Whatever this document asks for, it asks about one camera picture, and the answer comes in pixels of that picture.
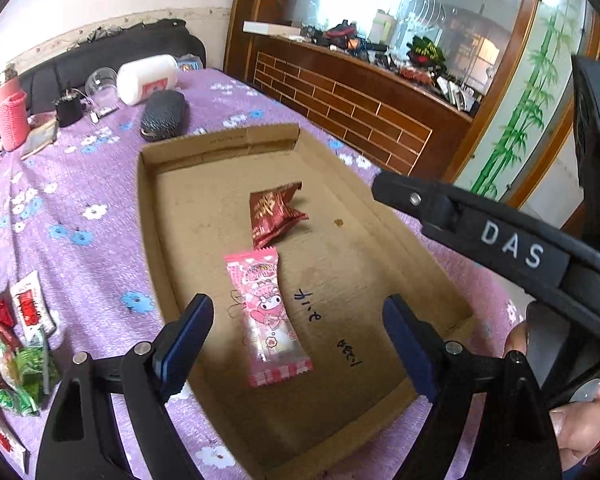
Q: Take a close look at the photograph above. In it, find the pink knit-sleeve bottle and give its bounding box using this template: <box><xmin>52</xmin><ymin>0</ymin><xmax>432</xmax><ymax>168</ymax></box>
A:
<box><xmin>0</xmin><ymin>63</ymin><xmax>30</xmax><ymax>152</ymax></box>

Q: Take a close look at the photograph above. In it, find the clear glass cup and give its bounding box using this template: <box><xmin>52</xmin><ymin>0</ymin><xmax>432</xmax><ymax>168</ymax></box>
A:
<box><xmin>85</xmin><ymin>67</ymin><xmax>118</xmax><ymax>110</ymax></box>

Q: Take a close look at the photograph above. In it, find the cardboard tray box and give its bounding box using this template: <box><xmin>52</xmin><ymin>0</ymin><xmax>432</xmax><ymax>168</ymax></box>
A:
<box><xmin>137</xmin><ymin>125</ymin><xmax>475</xmax><ymax>479</ymax></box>

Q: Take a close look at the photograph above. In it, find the pink cartoon candy packet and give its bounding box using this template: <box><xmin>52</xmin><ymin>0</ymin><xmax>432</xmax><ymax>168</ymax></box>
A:
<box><xmin>224</xmin><ymin>247</ymin><xmax>313</xmax><ymax>388</ymax></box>

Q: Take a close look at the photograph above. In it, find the white plastic jar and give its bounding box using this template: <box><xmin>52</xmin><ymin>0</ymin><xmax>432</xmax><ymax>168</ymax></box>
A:
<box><xmin>117</xmin><ymin>54</ymin><xmax>180</xmax><ymax>106</ymax></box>

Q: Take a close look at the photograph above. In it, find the person right hand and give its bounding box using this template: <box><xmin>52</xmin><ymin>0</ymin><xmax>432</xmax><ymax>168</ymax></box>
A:
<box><xmin>503</xmin><ymin>320</ymin><xmax>600</xmax><ymax>473</ymax></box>

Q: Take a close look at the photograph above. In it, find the dark red snack packet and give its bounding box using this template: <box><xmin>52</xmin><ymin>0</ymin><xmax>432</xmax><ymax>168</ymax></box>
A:
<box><xmin>249</xmin><ymin>182</ymin><xmax>309</xmax><ymax>249</ymax></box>

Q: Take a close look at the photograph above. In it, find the white red snack packet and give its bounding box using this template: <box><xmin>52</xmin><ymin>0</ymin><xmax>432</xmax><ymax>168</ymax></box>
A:
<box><xmin>9</xmin><ymin>271</ymin><xmax>56</xmax><ymax>342</ymax></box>

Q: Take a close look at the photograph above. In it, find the green snack packet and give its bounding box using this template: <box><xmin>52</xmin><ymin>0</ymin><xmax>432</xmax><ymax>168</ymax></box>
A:
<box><xmin>0</xmin><ymin>339</ymin><xmax>60</xmax><ymax>416</ymax></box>

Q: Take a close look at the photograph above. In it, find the wooden brick-pattern cabinet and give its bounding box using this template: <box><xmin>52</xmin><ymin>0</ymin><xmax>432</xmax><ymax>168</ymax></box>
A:
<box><xmin>223</xmin><ymin>0</ymin><xmax>539</xmax><ymax>182</ymax></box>

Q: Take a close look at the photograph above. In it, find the bamboo pattern glass door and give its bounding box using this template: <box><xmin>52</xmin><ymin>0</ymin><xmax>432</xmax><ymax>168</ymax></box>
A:
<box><xmin>455</xmin><ymin>0</ymin><xmax>588</xmax><ymax>200</ymax></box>

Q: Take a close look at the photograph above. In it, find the black glasses case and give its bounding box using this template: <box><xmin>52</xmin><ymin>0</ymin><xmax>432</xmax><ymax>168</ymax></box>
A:
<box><xmin>140</xmin><ymin>90</ymin><xmax>188</xmax><ymax>142</ymax></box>

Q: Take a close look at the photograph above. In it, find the small booklet card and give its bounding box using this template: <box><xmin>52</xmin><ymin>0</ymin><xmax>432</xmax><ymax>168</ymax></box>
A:
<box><xmin>20</xmin><ymin>119</ymin><xmax>59</xmax><ymax>160</ymax></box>

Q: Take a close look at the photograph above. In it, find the small black pouch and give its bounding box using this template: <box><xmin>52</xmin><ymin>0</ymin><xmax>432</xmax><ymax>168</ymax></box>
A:
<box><xmin>54</xmin><ymin>89</ymin><xmax>83</xmax><ymax>128</ymax></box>

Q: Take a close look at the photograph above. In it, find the black sofa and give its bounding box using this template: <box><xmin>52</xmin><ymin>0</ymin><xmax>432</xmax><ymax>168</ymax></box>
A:
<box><xmin>19</xmin><ymin>18</ymin><xmax>207</xmax><ymax>115</ymax></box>

